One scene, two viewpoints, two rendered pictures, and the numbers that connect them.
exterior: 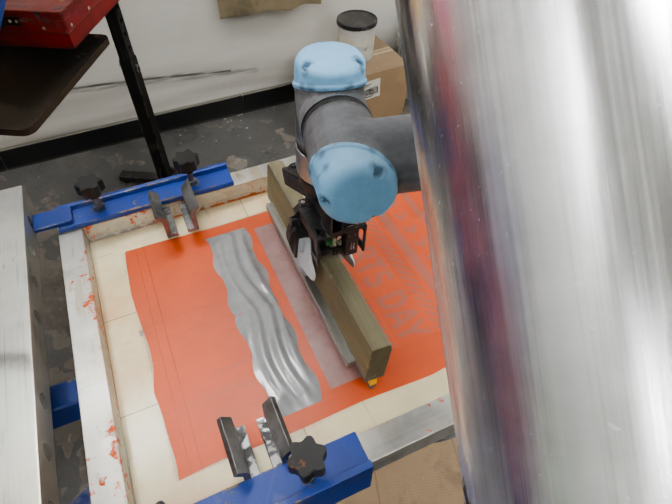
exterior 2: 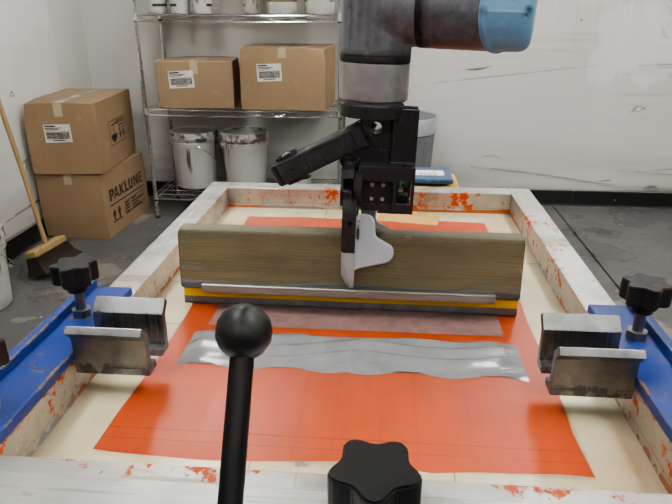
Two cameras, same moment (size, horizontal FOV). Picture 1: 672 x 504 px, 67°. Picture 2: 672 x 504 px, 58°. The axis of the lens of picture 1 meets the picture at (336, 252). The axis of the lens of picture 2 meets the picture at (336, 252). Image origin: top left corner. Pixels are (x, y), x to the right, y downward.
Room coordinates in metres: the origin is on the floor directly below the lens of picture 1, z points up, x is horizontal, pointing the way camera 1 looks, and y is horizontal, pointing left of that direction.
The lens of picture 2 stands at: (0.20, 0.62, 1.30)
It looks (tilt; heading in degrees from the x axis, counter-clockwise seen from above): 22 degrees down; 299
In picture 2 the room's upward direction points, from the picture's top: straight up
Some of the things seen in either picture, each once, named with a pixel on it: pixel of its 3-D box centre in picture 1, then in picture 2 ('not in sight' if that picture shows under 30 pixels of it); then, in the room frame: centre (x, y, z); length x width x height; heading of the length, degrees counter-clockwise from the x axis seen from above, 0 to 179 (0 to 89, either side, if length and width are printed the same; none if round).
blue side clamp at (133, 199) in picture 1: (151, 206); (46, 380); (0.67, 0.33, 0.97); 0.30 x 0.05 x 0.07; 114
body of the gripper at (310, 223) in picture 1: (329, 209); (376, 158); (0.49, 0.01, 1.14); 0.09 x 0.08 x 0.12; 25
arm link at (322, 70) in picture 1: (329, 103); (381, 5); (0.49, 0.01, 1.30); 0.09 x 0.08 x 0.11; 10
